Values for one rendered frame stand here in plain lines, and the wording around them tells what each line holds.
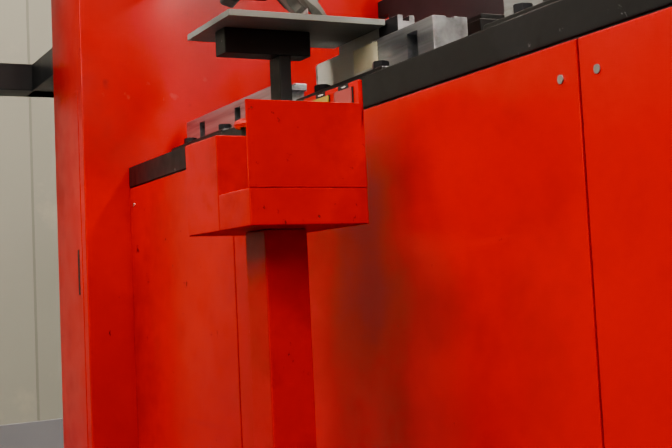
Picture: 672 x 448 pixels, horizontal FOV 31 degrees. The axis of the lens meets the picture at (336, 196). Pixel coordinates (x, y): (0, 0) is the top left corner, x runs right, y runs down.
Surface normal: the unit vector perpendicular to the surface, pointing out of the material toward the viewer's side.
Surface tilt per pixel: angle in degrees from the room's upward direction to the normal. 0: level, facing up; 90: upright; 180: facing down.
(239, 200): 90
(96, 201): 90
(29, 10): 90
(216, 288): 90
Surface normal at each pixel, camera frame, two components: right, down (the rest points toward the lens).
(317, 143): 0.47, -0.10
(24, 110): 0.66, -0.09
